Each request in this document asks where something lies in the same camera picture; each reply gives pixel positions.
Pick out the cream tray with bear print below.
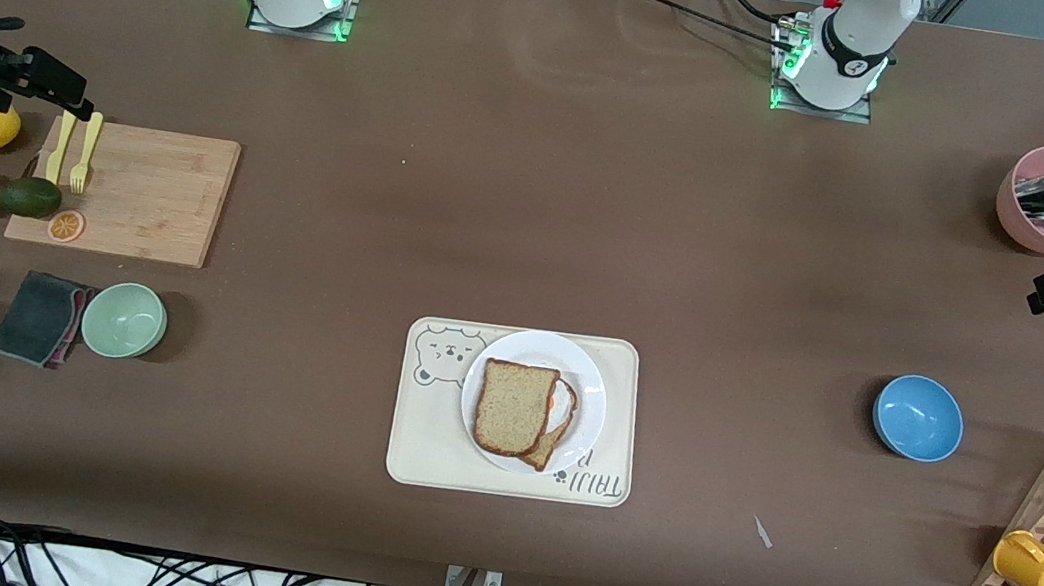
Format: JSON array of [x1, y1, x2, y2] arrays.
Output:
[[382, 311, 649, 515]]

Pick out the pale green bowl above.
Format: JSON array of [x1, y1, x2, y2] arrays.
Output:
[[77, 276, 173, 366]]

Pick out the yellow plastic knife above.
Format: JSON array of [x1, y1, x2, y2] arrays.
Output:
[[44, 110, 78, 188]]

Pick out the yellow plastic fork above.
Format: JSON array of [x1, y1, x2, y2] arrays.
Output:
[[67, 110, 106, 197]]

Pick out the bread slice under egg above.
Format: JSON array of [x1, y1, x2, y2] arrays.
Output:
[[519, 375, 582, 476]]

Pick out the orange slice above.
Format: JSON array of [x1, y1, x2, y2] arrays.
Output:
[[46, 207, 88, 246]]

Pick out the black base cable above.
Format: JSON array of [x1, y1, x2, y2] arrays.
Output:
[[717, 0, 796, 29], [617, 0, 791, 50]]

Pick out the white round plate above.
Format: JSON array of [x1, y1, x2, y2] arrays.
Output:
[[452, 322, 616, 485]]

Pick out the wooden cutting board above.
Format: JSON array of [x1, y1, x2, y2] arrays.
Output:
[[2, 111, 243, 273]]

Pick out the plain bread slice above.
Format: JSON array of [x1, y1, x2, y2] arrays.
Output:
[[470, 356, 564, 463]]

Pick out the dark grey folded cloth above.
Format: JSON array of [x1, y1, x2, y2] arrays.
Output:
[[0, 266, 96, 373]]

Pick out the blue bowl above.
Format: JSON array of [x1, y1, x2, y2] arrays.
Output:
[[867, 370, 971, 468]]

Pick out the green avocado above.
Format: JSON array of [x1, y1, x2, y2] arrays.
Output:
[[0, 172, 66, 223]]

